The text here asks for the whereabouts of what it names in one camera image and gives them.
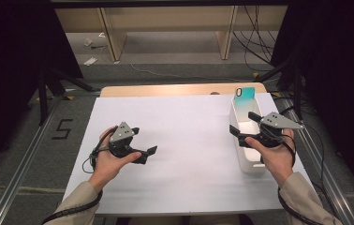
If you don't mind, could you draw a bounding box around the white plastic bin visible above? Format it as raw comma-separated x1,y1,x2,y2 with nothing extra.
229,96,269,174

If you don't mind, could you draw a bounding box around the black tripod stand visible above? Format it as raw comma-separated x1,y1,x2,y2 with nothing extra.
36,67,101,127

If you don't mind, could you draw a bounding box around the aluminium floor rail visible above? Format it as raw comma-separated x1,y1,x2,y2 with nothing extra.
277,91,354,225
0,93,65,225

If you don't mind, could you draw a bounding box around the person's left hand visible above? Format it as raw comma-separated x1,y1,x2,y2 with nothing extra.
88,126,142,193

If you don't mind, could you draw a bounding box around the bundle of black cables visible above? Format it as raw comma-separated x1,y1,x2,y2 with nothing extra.
232,4,279,73

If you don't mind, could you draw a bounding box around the hand-held gripper cable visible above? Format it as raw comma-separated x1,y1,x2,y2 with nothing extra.
277,132,323,225
41,126,117,225

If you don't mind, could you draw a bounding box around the right hand-held gripper cable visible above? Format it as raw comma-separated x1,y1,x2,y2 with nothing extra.
277,132,323,225

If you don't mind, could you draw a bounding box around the iridescent phone case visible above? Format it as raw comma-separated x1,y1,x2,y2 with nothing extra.
233,86,257,110

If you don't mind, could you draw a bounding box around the left hand-held gripper cable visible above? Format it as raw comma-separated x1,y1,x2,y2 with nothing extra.
41,126,117,225

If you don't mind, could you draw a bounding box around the black metal stand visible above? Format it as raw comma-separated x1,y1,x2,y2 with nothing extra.
254,52,304,121

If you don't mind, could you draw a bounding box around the dark curtain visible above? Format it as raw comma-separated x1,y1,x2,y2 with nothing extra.
0,0,84,186
270,0,354,199

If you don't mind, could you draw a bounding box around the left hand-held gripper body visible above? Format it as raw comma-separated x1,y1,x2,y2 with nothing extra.
109,121,141,158

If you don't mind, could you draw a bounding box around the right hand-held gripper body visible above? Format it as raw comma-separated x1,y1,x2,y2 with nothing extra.
256,112,304,148

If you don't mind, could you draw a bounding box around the white board sheet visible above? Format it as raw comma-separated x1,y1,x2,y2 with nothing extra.
62,93,317,217

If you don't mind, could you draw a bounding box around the light wooden desk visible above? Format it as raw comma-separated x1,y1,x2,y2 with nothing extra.
54,4,288,63

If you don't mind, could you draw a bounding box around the black floor cable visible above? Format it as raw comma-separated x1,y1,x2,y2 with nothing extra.
272,93,332,195

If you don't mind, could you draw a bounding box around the person's right hand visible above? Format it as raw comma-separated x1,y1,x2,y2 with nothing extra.
244,128,296,188

